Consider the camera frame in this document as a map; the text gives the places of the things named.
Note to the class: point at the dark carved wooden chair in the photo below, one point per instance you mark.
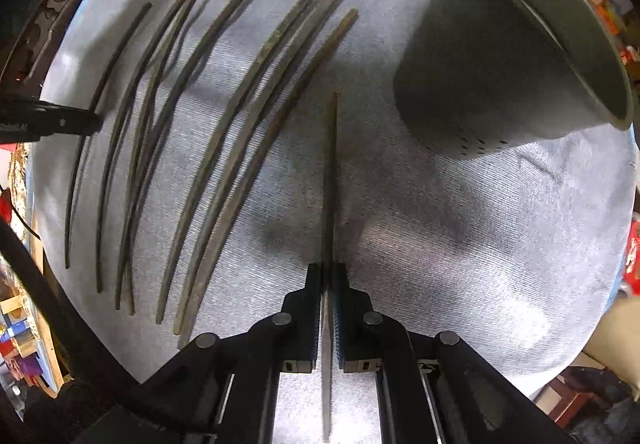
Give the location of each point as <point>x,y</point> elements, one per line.
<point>50,8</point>

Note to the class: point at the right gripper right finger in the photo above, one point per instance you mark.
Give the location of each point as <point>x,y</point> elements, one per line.
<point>363,334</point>

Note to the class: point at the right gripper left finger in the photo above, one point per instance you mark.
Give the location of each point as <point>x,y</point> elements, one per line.
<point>299,346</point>

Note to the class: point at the dark grey utensil holder cup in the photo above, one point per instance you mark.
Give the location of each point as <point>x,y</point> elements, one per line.
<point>482,76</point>

